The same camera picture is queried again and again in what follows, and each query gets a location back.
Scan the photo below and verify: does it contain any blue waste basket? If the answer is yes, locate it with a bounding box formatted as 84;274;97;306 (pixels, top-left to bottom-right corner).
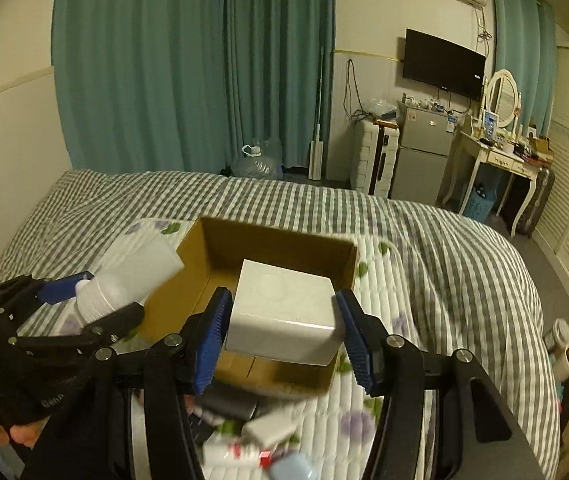
463;184;496;223

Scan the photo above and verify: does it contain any white charger adapter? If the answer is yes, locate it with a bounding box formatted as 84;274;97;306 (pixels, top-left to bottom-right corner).
241;412;297;448

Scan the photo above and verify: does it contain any white plastic bottle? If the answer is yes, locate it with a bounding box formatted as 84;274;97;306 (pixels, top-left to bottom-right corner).
75;235;184;325

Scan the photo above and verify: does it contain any white suitcase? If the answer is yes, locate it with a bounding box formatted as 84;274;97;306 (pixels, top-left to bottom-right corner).
350;119;399;198

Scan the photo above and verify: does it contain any small teal curtain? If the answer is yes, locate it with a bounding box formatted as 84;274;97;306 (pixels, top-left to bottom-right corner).
494;0;558;136

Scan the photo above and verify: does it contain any clear water jug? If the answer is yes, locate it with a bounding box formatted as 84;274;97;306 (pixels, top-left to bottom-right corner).
231;144;282;180

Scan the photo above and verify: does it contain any white oval vanity mirror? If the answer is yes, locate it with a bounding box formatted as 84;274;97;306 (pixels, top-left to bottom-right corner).
481;68;521;128

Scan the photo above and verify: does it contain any grey case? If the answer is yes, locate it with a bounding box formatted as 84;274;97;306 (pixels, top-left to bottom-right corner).
200;382;260;422

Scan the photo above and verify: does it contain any black wall television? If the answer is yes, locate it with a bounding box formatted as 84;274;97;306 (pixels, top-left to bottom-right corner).
403;29;486;102

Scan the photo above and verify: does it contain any white small box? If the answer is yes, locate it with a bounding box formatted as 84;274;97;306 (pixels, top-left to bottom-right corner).
202;440;272;469

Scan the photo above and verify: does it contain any grey checkered bed cover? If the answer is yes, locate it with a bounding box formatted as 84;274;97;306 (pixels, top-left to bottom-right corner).
0;170;560;479

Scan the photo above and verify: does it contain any light blue small case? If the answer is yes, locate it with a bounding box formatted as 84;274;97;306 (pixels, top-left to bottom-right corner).
267;452;318;480

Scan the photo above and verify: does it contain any white floral quilted mat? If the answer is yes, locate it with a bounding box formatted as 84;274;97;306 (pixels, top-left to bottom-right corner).
42;218;419;479

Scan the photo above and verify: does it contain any dark suitcase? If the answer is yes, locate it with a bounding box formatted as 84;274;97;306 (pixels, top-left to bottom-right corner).
517;168;556;237

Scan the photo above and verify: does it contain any white dressing table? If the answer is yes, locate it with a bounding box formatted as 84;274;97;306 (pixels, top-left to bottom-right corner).
439;129;549;237

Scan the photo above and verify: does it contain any large teal curtain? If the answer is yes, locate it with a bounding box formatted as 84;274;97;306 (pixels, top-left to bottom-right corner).
51;0;335;174

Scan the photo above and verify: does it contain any left hand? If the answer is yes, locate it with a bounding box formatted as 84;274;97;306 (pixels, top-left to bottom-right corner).
0;418;49;448

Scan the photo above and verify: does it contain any brown cardboard box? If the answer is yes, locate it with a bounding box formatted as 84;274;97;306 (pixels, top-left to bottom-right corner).
139;217;357;399

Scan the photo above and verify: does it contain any white square box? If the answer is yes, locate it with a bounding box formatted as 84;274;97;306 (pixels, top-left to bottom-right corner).
225;260;344;366

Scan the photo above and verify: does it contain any silver small refrigerator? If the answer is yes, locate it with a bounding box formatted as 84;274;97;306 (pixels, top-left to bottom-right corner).
390;103;455;205

